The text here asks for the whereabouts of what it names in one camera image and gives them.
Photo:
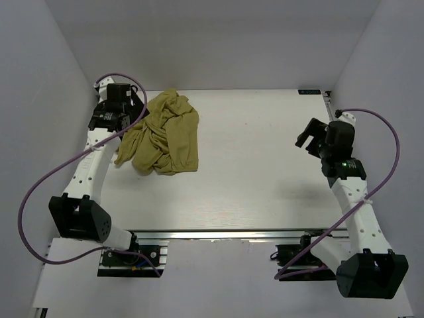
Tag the olive green jacket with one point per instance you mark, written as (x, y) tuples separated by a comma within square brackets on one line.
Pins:
[(165, 141)]

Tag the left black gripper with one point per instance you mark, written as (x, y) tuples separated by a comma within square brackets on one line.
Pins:
[(136, 108)]

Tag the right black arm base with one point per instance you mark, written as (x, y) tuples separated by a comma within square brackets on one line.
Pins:
[(314, 259)]

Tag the aluminium front rail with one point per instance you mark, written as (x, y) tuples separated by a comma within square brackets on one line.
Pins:
[(216, 234)]

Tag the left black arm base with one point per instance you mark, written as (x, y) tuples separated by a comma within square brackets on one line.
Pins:
[(115, 265)]

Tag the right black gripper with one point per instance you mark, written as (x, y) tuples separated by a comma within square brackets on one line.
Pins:
[(315, 128)]

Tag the right blue corner label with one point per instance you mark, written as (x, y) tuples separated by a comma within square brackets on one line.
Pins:
[(309, 91)]

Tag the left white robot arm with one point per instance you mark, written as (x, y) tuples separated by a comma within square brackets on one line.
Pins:
[(77, 212)]

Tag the aluminium right side rail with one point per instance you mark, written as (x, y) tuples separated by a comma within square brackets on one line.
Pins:
[(327, 100)]

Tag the aluminium rail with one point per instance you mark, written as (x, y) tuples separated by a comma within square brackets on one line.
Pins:
[(327, 100), (216, 234)]

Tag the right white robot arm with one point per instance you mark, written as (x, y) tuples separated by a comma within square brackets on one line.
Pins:
[(370, 269)]

